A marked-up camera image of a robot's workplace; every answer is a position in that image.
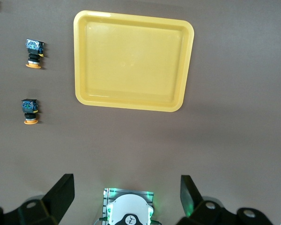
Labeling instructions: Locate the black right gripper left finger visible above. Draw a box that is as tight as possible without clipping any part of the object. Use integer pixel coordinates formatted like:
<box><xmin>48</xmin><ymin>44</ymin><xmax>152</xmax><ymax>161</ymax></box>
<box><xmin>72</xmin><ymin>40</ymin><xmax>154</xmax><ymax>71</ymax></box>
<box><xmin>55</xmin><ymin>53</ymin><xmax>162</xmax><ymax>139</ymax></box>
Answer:
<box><xmin>0</xmin><ymin>173</ymin><xmax>75</xmax><ymax>225</ymax></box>

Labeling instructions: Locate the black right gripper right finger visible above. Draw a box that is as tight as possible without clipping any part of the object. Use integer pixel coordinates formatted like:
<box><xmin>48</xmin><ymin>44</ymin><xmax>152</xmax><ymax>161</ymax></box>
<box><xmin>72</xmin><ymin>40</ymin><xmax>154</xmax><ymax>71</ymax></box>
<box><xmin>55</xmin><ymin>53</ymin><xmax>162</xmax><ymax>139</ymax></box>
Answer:
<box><xmin>177</xmin><ymin>175</ymin><xmax>274</xmax><ymax>225</ymax></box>

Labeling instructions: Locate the yellow push button switch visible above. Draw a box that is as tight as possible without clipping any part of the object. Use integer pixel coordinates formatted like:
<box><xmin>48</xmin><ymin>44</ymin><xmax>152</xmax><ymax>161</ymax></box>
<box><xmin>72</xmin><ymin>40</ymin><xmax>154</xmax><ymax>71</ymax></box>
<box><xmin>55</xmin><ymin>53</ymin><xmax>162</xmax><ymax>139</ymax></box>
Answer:
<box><xmin>21</xmin><ymin>98</ymin><xmax>39</xmax><ymax>125</ymax></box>
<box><xmin>25</xmin><ymin>38</ymin><xmax>45</xmax><ymax>69</ymax></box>

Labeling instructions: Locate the brown table cover sheet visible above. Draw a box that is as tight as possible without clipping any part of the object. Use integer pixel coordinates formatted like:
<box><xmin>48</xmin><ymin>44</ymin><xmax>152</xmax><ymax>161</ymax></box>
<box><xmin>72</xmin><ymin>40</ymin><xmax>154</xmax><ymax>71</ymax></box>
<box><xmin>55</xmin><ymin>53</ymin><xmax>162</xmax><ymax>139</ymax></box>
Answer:
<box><xmin>0</xmin><ymin>0</ymin><xmax>281</xmax><ymax>225</ymax></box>

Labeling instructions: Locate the yellow plastic tray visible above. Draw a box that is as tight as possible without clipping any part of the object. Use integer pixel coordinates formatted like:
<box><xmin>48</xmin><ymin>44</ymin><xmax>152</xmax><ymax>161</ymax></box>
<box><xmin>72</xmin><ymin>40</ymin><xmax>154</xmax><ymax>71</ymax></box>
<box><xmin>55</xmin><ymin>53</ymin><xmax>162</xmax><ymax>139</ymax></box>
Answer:
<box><xmin>73</xmin><ymin>10</ymin><xmax>195</xmax><ymax>113</ymax></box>

